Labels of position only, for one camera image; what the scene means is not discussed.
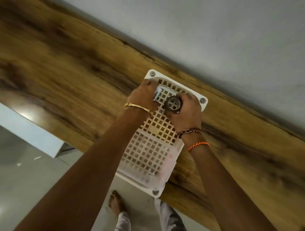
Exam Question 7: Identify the person's right hand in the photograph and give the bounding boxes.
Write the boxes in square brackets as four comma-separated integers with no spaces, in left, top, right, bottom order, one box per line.
[164,92,203,134]

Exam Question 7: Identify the person's left hand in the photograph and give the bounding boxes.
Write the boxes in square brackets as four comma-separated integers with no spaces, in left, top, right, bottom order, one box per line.
[127,78,160,115]

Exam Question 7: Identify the small white pink packet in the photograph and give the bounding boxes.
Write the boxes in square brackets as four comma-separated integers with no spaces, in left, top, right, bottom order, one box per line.
[153,88,164,102]

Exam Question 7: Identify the grey tape roll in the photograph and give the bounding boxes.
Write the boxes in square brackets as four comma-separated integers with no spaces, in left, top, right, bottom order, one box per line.
[165,95,184,114]

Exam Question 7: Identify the person's left forearm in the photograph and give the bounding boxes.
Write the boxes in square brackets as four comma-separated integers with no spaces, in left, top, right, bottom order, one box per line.
[14,107,153,231]

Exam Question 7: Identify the person's right forearm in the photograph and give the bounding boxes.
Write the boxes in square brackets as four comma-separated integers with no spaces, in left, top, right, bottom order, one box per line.
[183,133,278,231]

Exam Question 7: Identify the white plastic lattice basket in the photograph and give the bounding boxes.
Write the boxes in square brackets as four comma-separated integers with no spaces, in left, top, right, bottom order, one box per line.
[116,69,209,198]

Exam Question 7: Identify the white box under table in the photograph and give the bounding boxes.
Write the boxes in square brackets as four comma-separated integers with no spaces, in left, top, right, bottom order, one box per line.
[0,102,65,158]

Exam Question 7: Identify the gold bracelet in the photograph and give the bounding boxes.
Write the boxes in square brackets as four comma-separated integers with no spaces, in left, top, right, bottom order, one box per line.
[123,102,155,118]

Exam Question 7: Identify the brown beaded bracelet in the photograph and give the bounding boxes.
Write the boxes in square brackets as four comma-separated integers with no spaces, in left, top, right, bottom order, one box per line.
[177,128,204,139]

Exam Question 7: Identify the orange braided bracelet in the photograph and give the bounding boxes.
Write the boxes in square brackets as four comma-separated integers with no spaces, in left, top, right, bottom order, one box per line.
[187,141,210,153]

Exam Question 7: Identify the clear container with red handles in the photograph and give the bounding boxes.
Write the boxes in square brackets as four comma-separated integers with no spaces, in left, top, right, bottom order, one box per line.
[117,129,185,191]

